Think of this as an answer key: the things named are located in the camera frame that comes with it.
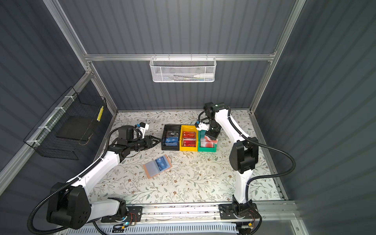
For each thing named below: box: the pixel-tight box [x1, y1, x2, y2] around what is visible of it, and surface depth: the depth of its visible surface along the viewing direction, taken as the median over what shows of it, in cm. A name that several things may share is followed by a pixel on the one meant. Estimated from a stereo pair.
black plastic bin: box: [161, 124, 181, 151], surface depth 106 cm
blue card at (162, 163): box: [155, 155, 171, 172], surface depth 93 cm
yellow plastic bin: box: [179, 124, 199, 152], surface depth 103 cm
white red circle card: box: [200, 135, 219, 148], surface depth 101 cm
